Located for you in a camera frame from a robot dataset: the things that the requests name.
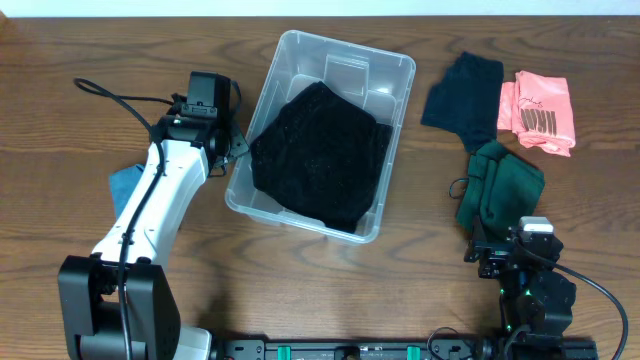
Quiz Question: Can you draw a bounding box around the dark green garment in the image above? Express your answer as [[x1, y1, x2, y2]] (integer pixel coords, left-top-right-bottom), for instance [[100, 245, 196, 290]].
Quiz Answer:
[[456, 141, 545, 241]]

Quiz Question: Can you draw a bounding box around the black knit garment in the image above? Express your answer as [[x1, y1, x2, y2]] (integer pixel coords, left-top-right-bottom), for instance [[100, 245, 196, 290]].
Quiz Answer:
[[250, 82, 393, 233]]

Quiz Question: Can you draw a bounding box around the clear plastic storage bin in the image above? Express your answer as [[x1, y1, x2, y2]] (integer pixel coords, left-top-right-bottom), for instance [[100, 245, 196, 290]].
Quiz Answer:
[[225, 30, 416, 245]]

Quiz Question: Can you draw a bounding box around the blue cloth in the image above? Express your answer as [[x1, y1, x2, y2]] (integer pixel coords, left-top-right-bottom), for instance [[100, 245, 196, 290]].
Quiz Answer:
[[109, 164, 144, 219]]

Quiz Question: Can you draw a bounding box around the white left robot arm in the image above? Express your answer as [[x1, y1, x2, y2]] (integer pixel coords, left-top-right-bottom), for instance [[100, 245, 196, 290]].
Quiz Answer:
[[57, 71, 248, 359]]

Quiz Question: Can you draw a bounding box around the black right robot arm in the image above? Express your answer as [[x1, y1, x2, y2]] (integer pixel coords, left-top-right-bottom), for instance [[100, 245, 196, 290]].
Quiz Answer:
[[464, 221, 576, 339]]

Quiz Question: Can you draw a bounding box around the pink folded shirt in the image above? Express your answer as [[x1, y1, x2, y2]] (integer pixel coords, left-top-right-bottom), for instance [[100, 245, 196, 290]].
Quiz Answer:
[[497, 71, 576, 157]]

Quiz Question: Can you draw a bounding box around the dark navy folded garment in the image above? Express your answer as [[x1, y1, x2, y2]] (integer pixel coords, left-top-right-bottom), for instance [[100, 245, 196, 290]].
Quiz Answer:
[[421, 52, 504, 153]]

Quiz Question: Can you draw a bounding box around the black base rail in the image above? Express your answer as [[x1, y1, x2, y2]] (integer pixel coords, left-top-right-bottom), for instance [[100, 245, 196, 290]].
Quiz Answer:
[[208, 335, 599, 360]]

